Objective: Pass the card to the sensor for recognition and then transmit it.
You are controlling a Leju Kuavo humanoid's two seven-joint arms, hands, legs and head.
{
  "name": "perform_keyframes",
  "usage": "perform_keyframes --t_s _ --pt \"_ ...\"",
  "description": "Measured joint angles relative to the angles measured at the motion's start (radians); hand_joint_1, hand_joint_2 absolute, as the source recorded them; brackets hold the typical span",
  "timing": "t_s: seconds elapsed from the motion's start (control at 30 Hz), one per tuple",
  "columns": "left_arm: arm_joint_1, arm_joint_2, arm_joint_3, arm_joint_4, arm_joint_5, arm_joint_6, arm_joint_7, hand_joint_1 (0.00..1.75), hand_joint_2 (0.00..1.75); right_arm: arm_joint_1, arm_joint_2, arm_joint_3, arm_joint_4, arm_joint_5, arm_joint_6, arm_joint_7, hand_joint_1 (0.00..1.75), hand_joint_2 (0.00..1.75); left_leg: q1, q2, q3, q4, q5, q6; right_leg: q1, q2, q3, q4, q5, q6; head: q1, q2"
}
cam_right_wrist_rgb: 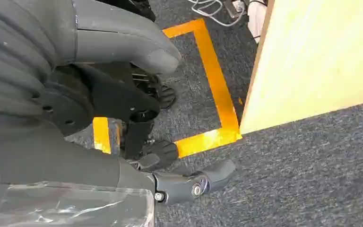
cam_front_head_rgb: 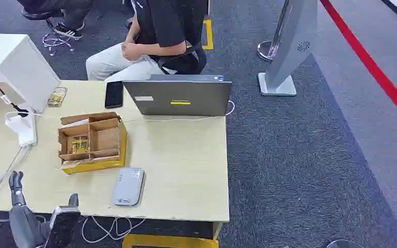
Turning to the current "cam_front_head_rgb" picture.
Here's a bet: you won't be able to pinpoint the black smartphone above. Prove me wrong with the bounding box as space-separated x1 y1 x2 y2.
104 81 124 110

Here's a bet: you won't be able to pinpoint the round chrome stanchion base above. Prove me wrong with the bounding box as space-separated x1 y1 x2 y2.
326 239 367 248
256 40 277 63

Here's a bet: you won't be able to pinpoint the white boxy monitor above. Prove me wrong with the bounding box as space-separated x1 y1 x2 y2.
0 33 62 114

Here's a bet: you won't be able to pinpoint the yellow floor tape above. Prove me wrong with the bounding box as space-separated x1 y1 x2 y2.
186 19 215 51

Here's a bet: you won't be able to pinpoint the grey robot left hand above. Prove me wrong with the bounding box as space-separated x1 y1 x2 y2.
8 170 81 248

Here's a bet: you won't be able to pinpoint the black cable with plug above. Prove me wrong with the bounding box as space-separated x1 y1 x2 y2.
0 85 30 118

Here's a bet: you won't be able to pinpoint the gold printed card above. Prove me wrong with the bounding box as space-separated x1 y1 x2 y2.
47 87 68 108
69 136 89 154

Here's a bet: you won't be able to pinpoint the looped white cables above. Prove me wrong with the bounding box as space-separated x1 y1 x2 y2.
81 215 146 244

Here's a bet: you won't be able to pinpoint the red floor tape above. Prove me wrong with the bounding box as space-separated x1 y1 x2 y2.
319 0 397 132

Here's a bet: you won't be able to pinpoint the yellow box under desk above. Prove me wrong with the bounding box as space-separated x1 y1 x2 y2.
121 234 220 248

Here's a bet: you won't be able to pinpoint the silver kiosk stand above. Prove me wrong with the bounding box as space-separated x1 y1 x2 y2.
257 0 319 97

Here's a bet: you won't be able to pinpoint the grey laptop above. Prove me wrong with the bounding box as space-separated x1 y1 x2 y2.
122 74 233 117

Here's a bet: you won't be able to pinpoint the black office chair seat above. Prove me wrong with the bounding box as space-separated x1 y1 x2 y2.
21 8 64 21

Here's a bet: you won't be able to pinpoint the grey card reader device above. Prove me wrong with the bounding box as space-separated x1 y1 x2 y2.
112 167 146 207

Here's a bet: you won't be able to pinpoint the seated person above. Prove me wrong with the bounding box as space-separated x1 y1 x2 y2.
85 0 209 83

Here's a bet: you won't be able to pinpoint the person with black sneakers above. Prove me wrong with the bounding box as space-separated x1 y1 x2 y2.
16 0 95 39

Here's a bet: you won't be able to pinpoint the black chair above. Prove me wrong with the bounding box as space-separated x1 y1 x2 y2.
157 43 208 75

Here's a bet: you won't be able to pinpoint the person's hand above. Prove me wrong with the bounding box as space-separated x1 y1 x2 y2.
121 42 143 63

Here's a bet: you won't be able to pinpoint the white power adapter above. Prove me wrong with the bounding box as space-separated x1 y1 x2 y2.
4 106 39 148

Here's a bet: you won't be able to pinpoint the yellow tray under wooden box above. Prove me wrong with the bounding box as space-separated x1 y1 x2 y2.
60 121 128 175

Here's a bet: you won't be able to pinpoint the white office chair base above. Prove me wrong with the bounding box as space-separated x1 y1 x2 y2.
41 31 76 56

